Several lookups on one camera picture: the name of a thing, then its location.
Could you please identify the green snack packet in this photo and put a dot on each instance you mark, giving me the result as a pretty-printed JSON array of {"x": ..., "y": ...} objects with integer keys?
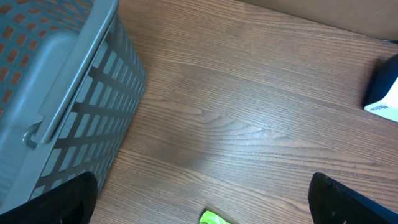
[{"x": 209, "y": 217}]

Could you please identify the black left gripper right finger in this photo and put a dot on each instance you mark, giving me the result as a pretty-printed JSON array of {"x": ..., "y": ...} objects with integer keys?
[{"x": 333, "y": 202}]

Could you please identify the grey plastic mesh basket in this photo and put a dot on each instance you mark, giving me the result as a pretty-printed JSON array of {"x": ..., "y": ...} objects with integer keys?
[{"x": 71, "y": 81}]

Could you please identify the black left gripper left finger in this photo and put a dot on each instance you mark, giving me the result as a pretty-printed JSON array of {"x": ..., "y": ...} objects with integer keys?
[{"x": 69, "y": 203}]

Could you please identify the white barcode scanner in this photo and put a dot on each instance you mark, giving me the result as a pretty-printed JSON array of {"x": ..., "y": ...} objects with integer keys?
[{"x": 381, "y": 97}]

